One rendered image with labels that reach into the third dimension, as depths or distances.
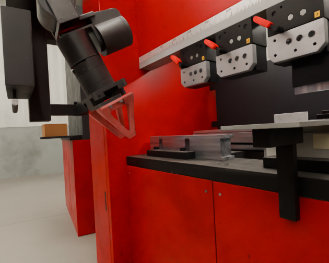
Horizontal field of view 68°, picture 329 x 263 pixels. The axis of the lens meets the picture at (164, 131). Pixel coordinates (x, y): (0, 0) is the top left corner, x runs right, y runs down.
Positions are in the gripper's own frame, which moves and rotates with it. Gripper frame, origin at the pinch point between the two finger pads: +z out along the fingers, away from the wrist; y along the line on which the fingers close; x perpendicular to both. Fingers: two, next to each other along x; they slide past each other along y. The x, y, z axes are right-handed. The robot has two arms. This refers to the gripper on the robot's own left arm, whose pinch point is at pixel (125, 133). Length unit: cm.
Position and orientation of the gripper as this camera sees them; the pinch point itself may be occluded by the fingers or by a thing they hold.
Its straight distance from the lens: 47.1
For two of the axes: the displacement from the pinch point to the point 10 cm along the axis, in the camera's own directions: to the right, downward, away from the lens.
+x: -7.7, 5.0, -4.0
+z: 4.5, 8.7, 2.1
